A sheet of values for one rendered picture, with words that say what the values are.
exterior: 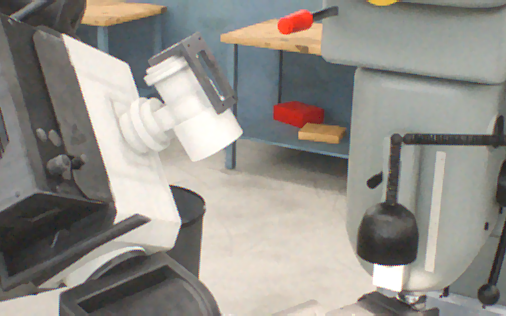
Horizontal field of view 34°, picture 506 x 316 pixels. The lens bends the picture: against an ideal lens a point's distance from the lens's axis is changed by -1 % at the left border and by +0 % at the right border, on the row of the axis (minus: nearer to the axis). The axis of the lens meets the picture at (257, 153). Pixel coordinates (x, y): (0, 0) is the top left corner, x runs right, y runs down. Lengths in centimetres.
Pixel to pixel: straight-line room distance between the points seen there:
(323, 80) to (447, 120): 484
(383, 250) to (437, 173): 17
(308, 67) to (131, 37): 153
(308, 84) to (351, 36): 490
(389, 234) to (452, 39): 24
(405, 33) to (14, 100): 48
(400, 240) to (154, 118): 31
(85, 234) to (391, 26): 45
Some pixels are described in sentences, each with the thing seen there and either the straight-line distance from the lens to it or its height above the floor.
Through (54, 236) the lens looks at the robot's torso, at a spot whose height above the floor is 150.
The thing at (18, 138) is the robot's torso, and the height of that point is 163.
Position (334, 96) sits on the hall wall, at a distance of 590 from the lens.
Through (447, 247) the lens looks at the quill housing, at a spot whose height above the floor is 140.
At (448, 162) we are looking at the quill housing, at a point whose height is 152.
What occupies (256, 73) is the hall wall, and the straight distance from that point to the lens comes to 613.
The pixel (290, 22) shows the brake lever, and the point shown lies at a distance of 94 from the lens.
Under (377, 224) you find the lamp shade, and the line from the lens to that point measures 97.
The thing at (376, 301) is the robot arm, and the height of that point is 127.
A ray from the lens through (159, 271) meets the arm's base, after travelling 92.
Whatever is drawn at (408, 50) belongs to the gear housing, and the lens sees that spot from 104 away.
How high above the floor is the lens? 187
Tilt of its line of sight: 19 degrees down
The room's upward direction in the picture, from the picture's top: 2 degrees clockwise
